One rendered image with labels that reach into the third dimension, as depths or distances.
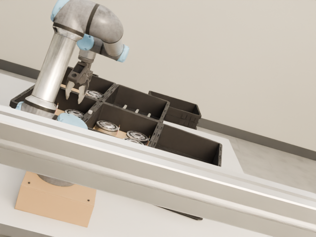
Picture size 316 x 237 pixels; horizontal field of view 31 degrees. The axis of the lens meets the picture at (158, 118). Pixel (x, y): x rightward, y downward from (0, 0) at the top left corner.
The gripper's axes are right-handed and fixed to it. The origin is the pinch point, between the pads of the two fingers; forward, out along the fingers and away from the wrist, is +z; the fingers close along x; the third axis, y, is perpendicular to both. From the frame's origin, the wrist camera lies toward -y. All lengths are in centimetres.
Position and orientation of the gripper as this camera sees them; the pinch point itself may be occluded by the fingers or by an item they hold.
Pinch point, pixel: (72, 99)
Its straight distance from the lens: 265.2
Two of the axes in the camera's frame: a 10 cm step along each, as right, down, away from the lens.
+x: -9.3, -3.5, 1.2
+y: 2.2, -2.3, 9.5
